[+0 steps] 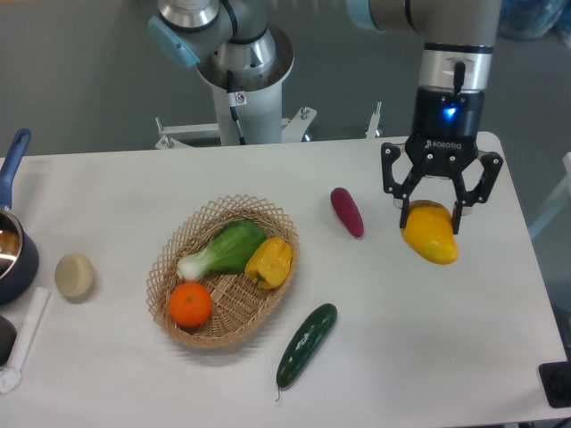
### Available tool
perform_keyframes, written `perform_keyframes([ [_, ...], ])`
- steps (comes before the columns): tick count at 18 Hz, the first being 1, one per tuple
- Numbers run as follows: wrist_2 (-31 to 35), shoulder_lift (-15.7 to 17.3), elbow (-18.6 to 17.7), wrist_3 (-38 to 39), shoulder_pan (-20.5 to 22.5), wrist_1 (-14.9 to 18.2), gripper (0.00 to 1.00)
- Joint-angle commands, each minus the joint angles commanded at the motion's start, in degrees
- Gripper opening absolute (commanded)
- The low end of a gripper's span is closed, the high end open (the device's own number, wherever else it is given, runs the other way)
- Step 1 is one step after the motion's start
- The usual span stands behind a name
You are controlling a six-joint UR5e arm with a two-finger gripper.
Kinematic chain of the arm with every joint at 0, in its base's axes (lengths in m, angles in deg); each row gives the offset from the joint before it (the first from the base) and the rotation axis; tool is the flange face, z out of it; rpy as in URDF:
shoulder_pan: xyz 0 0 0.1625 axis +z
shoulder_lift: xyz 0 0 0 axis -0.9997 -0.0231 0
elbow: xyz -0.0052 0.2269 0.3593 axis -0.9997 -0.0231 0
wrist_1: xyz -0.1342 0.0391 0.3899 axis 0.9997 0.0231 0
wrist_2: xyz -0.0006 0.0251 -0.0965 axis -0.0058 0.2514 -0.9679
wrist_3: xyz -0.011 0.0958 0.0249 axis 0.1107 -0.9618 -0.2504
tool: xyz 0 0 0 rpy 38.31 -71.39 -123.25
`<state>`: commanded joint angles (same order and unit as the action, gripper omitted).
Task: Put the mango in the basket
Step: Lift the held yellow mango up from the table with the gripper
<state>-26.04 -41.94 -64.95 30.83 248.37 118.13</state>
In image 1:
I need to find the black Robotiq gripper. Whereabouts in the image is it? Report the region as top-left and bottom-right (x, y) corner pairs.
(380, 85), (504, 235)

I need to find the yellow mango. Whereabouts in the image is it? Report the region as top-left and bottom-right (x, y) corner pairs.
(401, 200), (459, 265)

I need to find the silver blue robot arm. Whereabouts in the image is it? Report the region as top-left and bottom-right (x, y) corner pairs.
(148, 1), (503, 229)

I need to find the woven wicker basket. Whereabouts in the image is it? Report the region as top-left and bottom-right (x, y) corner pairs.
(146, 195), (299, 348)

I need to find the purple sweet potato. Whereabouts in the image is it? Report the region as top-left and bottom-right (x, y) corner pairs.
(330, 187), (364, 238)

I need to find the blue plastic bag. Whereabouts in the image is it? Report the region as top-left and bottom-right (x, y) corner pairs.
(498, 0), (567, 41)

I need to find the yellow bell pepper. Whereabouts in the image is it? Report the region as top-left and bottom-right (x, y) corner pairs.
(244, 237), (293, 290)

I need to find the green bok choy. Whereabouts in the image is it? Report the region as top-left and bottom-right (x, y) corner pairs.
(176, 219), (267, 282)

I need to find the dark green cucumber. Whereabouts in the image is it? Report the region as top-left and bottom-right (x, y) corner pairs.
(275, 303), (338, 402)

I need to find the black device at edge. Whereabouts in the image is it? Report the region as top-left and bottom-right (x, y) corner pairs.
(539, 361), (571, 408)

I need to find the orange fruit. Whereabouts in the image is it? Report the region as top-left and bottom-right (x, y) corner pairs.
(168, 282), (212, 327)

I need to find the beige potato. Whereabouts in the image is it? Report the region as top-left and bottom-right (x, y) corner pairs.
(54, 253), (95, 300)

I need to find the dark blue saucepan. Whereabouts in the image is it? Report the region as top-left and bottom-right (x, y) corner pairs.
(1, 128), (39, 305)

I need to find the dark round object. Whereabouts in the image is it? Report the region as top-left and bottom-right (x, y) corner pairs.
(0, 316), (17, 366)

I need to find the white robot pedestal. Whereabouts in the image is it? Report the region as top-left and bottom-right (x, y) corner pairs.
(153, 27), (384, 150)

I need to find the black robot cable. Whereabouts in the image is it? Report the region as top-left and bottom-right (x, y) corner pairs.
(226, 70), (247, 146)

